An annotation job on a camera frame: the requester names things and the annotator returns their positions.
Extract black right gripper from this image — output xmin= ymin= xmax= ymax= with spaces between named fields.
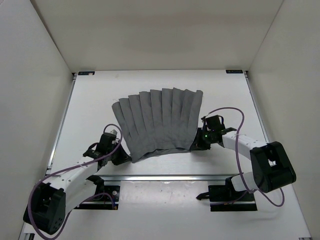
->
xmin=189 ymin=127 xmax=214 ymax=151

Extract grey pleated skirt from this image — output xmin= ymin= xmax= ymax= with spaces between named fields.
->
xmin=112 ymin=88 xmax=203 ymax=163

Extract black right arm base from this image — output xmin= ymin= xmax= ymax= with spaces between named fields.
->
xmin=196 ymin=177 xmax=258 ymax=212

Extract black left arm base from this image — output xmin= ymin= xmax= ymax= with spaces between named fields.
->
xmin=75 ymin=175 xmax=121 ymax=211

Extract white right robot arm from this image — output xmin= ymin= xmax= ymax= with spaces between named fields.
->
xmin=190 ymin=115 xmax=297 ymax=200

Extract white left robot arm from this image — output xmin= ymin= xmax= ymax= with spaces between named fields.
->
xmin=23 ymin=130 xmax=131 ymax=235

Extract blue right corner label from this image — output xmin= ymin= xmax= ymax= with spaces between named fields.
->
xmin=225 ymin=69 xmax=244 ymax=74

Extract blue corner label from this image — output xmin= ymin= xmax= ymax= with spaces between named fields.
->
xmin=77 ymin=71 xmax=95 ymax=76
xmin=225 ymin=69 xmax=244 ymax=74

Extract blue left corner label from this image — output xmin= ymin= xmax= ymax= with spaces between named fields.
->
xmin=77 ymin=71 xmax=95 ymax=76

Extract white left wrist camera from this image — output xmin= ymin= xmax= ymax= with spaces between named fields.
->
xmin=109 ymin=129 xmax=118 ymax=137

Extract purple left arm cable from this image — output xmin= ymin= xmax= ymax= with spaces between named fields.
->
xmin=26 ymin=123 xmax=123 ymax=239

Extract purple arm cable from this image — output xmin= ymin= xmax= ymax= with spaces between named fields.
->
xmin=201 ymin=107 xmax=285 ymax=208
xmin=26 ymin=123 xmax=123 ymax=239

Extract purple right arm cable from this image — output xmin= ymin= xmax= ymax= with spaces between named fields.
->
xmin=201 ymin=107 xmax=285 ymax=208

